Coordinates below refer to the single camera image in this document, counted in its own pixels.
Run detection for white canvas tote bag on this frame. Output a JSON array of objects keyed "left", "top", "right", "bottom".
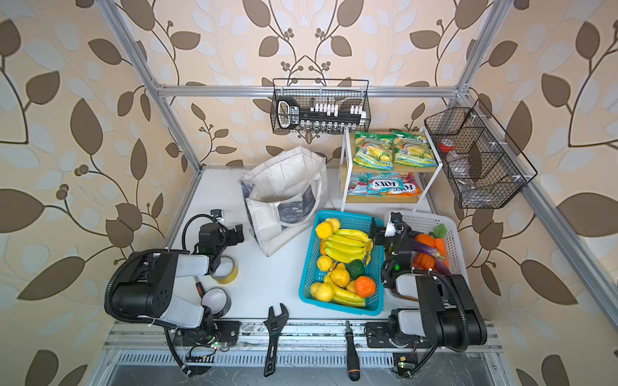
[{"left": 239, "top": 146, "right": 328, "bottom": 257}]

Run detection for green snack bag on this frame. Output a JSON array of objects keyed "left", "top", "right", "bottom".
[
  {"left": 352, "top": 132, "right": 394, "bottom": 171},
  {"left": 392, "top": 131, "right": 438, "bottom": 168}
]

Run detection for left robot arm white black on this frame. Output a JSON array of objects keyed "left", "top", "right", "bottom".
[{"left": 104, "top": 210, "right": 245, "bottom": 377}]

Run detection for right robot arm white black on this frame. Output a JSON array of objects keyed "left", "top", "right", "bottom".
[{"left": 370, "top": 212, "right": 488, "bottom": 352}]

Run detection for Fox's candy bag right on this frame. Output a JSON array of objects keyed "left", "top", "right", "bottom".
[{"left": 390, "top": 173, "right": 423, "bottom": 197}]

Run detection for fox's candy bag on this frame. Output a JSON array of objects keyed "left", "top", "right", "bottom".
[
  {"left": 347, "top": 173, "right": 405, "bottom": 196},
  {"left": 390, "top": 173, "right": 423, "bottom": 197}
]

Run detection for Fox's candy bag left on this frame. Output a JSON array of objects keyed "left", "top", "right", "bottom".
[{"left": 347, "top": 173, "right": 405, "bottom": 196}]

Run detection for purple eggplant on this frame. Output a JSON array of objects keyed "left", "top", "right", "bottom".
[{"left": 410, "top": 240, "right": 446, "bottom": 260}]

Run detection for small orange pumpkin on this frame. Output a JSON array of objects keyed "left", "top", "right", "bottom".
[{"left": 414, "top": 253, "right": 435, "bottom": 270}]

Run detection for white plastic basket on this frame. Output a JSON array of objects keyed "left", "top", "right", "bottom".
[{"left": 381, "top": 211, "right": 468, "bottom": 307}]

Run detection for orange carrot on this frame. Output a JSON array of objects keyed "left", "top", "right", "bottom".
[{"left": 431, "top": 224, "right": 450, "bottom": 269}]

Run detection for yellow tape roll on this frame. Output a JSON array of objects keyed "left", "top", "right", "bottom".
[{"left": 211, "top": 256, "right": 238, "bottom": 285}]

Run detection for green avocado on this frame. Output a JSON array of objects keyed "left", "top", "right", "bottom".
[{"left": 346, "top": 260, "right": 365, "bottom": 281}]

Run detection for orange fruit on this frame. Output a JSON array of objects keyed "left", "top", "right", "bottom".
[{"left": 354, "top": 276, "right": 377, "bottom": 299}]

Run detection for upper banana bunch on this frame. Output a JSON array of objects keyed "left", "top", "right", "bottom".
[{"left": 321, "top": 229, "right": 373, "bottom": 265}]

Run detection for banana bunch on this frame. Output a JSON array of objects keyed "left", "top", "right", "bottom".
[
  {"left": 324, "top": 274, "right": 366, "bottom": 308},
  {"left": 321, "top": 229, "right": 373, "bottom": 265}
]

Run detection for teal plastic basket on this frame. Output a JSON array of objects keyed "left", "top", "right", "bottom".
[{"left": 299, "top": 210, "right": 385, "bottom": 316}]

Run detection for black tape roll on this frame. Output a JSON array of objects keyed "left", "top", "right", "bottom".
[{"left": 201, "top": 287, "right": 231, "bottom": 318}]

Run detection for lower banana bunch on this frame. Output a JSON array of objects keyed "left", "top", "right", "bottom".
[{"left": 324, "top": 274, "right": 366, "bottom": 308}]

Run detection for white wooden two-tier shelf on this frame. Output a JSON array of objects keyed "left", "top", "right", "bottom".
[{"left": 339, "top": 128, "right": 444, "bottom": 212}]

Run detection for plastic bottle red cap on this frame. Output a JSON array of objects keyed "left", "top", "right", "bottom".
[{"left": 439, "top": 138, "right": 476, "bottom": 195}]

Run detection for black adjustable wrench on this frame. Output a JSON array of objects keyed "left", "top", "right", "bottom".
[{"left": 263, "top": 303, "right": 289, "bottom": 377}]

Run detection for black orange screwdriver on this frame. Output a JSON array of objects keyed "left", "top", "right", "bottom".
[{"left": 345, "top": 320, "right": 361, "bottom": 382}]

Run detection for black socket wrench set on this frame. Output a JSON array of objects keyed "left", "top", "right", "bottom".
[{"left": 270, "top": 96, "right": 371, "bottom": 133}]

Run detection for small red handled ratchet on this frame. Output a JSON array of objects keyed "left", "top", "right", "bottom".
[{"left": 193, "top": 276, "right": 205, "bottom": 299}]

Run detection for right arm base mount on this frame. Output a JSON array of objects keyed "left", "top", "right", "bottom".
[{"left": 363, "top": 321, "right": 436, "bottom": 379}]

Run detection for black wire basket right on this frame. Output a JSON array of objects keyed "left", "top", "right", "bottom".
[{"left": 424, "top": 100, "right": 538, "bottom": 209}]

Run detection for black wire basket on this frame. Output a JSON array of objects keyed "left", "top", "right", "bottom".
[
  {"left": 270, "top": 77, "right": 371, "bottom": 135},
  {"left": 424, "top": 100, "right": 538, "bottom": 209}
]

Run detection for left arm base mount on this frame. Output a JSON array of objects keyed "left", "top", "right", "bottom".
[{"left": 165, "top": 320, "right": 241, "bottom": 377}]

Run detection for black wire basket centre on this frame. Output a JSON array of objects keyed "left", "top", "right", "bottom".
[{"left": 270, "top": 77, "right": 371, "bottom": 135}]

